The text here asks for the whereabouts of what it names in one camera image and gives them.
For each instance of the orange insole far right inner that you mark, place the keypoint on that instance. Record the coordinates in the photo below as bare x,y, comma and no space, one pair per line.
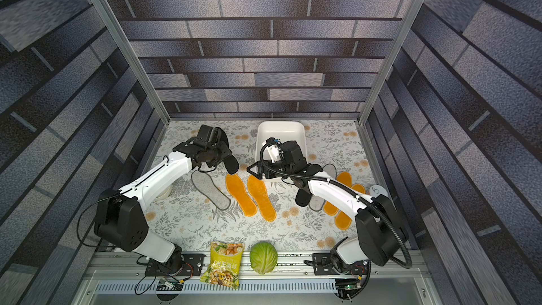
343,200

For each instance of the grey felt insole right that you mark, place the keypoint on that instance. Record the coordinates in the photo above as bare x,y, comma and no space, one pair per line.
322,191

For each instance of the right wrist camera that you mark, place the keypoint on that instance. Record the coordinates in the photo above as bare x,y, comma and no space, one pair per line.
273,149

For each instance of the white plastic storage box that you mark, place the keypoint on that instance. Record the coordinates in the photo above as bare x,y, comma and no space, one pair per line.
284,131

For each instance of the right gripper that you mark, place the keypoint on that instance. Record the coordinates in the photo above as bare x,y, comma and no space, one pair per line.
305,178

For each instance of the orange insole centre left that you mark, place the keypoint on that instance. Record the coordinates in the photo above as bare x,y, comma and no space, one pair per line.
236,188

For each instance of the grey felt insole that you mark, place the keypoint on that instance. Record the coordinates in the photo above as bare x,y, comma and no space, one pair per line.
203,183
322,191

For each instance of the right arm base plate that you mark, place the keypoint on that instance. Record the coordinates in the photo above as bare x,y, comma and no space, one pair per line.
330,264

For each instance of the orange insole centre right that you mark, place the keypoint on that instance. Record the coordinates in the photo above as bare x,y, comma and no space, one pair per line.
258,191

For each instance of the black insole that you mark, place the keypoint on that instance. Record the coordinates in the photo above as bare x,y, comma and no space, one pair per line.
231,164
303,198

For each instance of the floral table cloth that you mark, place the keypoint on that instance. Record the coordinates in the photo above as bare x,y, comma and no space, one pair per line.
192,220

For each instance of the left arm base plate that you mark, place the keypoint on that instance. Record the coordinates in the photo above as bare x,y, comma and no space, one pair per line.
178,265

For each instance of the white bowl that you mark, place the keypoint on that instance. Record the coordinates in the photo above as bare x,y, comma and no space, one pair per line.
164,194

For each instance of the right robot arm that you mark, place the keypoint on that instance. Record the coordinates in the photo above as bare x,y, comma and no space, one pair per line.
381,235

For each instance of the green yellow snack bag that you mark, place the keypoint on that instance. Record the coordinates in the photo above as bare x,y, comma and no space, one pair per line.
225,263

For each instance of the pink can white lid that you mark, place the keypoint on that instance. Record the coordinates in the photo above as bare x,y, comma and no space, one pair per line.
378,190

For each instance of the grey felt insole left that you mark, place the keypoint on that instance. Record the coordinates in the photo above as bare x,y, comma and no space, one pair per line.
203,183

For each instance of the green cabbage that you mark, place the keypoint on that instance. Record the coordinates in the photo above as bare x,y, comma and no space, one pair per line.
263,257

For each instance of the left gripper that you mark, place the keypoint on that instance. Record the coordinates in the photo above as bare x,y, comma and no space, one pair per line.
227,151

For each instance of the aluminium front rail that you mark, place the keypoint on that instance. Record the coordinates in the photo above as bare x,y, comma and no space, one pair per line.
300,277

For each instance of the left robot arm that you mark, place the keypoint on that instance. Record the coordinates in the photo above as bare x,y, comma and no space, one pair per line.
120,215

